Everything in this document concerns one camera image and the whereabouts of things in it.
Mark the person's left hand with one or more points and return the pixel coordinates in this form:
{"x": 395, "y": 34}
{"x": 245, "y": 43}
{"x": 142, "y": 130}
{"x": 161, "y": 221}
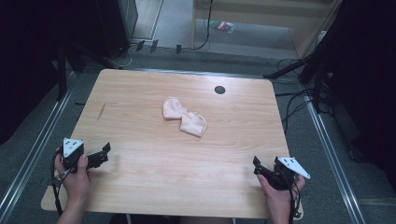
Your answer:
{"x": 74, "y": 186}

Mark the person's legs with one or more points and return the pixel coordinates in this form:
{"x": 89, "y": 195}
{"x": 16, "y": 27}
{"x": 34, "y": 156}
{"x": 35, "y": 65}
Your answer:
{"x": 155, "y": 220}

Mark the aluminium floor rail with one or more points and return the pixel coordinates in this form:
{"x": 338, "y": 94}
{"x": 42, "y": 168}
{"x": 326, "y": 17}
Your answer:
{"x": 31, "y": 155}
{"x": 330, "y": 149}

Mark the small black plug adapter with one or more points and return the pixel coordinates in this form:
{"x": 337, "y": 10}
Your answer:
{"x": 178, "y": 48}

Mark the black metal stand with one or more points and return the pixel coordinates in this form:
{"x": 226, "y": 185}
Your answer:
{"x": 62, "y": 74}

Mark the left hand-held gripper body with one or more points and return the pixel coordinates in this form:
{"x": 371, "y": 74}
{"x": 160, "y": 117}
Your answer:
{"x": 73, "y": 154}

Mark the black round table grommet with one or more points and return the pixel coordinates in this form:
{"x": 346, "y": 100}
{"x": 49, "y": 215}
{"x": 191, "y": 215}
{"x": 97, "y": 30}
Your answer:
{"x": 219, "y": 90}

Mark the dark curtain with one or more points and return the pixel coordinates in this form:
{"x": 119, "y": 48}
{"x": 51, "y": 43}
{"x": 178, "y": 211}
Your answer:
{"x": 25, "y": 62}
{"x": 370, "y": 77}

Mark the colourful packet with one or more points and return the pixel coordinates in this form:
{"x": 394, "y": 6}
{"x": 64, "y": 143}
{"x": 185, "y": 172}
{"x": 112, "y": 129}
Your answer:
{"x": 222, "y": 26}

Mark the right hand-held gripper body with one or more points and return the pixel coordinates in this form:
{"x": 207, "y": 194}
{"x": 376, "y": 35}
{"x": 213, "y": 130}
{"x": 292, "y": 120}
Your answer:
{"x": 285, "y": 174}

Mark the grey tape strip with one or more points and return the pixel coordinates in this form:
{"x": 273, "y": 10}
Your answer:
{"x": 44, "y": 181}

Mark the beige wooden partition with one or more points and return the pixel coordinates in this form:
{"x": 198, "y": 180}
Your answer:
{"x": 249, "y": 12}

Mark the black cabinet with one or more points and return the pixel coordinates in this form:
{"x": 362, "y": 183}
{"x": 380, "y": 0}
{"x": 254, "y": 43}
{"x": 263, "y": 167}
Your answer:
{"x": 115, "y": 25}

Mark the person's right hand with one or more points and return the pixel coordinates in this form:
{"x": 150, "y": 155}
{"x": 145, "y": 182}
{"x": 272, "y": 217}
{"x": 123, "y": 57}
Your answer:
{"x": 281, "y": 200}

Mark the black tripod stand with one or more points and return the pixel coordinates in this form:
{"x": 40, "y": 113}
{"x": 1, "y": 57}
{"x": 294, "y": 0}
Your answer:
{"x": 286, "y": 70}

